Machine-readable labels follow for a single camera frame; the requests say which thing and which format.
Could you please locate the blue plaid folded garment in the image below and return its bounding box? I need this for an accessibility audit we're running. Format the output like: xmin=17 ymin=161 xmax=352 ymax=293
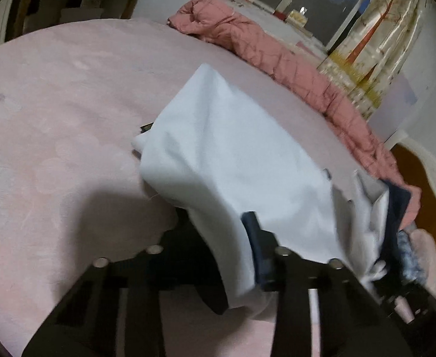
xmin=397 ymin=231 xmax=427 ymax=285

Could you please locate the pink pillow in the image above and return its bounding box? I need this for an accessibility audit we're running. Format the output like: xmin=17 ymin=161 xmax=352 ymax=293
xmin=409 ymin=229 xmax=436 ymax=296

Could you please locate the pink plaid quilt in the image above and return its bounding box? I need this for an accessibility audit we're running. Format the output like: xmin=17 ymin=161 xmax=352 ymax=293
xmin=168 ymin=0 xmax=421 ymax=228

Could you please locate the white navy varsity jacket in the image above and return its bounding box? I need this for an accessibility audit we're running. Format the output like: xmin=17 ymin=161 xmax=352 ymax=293
xmin=133 ymin=65 xmax=390 ymax=321

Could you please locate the tree pattern curtain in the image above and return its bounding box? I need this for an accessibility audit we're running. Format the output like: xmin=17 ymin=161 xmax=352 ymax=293
xmin=319 ymin=0 xmax=428 ymax=119

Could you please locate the white wooden headboard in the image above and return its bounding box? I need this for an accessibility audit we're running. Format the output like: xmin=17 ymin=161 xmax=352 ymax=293
xmin=385 ymin=131 xmax=436 ymax=242

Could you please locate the pink bed sheet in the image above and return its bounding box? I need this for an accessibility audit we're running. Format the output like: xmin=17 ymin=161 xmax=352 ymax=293
xmin=0 ymin=18 xmax=359 ymax=356

